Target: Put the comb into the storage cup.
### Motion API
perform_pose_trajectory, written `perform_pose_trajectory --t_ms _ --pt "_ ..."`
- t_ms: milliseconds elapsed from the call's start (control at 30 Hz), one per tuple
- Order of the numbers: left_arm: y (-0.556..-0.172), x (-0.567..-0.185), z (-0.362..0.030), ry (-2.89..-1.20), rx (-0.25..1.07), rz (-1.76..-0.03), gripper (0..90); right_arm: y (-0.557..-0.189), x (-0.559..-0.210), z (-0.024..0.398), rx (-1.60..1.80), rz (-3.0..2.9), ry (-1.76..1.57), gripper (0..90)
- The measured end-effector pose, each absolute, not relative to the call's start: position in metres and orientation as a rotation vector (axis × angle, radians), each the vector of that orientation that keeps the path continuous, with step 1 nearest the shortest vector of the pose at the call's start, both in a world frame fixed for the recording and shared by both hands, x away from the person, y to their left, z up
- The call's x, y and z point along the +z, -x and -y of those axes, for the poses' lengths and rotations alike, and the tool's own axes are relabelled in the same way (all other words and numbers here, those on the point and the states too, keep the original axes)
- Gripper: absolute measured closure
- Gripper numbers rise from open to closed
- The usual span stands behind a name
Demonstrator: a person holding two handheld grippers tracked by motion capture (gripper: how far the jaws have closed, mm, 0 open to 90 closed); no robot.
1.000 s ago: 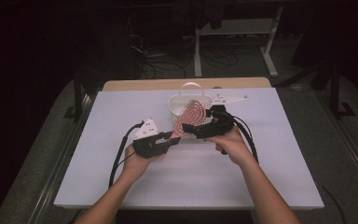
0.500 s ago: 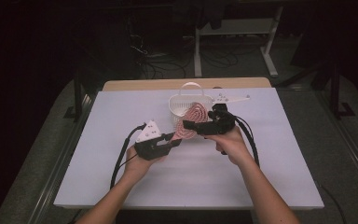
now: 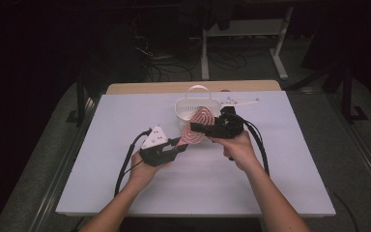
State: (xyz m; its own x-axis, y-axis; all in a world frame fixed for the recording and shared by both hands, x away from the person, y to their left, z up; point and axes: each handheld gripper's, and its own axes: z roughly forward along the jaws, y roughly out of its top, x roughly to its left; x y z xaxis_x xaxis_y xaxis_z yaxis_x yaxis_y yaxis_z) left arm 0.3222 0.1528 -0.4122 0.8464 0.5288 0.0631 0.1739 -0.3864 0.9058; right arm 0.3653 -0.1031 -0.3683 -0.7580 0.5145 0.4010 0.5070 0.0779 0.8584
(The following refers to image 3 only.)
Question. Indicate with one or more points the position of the black metal stand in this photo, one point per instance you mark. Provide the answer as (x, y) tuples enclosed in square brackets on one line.
[(348, 96), (80, 103)]

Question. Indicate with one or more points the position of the white metal desk frame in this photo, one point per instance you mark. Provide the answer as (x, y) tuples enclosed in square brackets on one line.
[(244, 28)]

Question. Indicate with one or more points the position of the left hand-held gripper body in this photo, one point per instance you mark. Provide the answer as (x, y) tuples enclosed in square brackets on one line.
[(156, 154)]

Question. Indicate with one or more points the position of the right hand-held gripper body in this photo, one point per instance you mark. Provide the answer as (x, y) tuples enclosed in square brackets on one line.
[(228, 125)]

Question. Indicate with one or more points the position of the person's left hand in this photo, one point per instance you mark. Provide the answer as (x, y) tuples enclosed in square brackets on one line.
[(143, 174)]

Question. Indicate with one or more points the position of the person's right hand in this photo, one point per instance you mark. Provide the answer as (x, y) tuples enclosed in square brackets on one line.
[(238, 151)]

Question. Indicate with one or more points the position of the pink hairbrush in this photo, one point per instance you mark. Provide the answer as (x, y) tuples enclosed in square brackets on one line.
[(203, 116)]

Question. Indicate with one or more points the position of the metal floor rail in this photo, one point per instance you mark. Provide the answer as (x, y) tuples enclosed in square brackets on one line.
[(61, 174), (364, 148)]

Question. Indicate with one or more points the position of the white plastic basket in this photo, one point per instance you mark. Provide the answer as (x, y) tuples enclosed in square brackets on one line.
[(186, 108)]

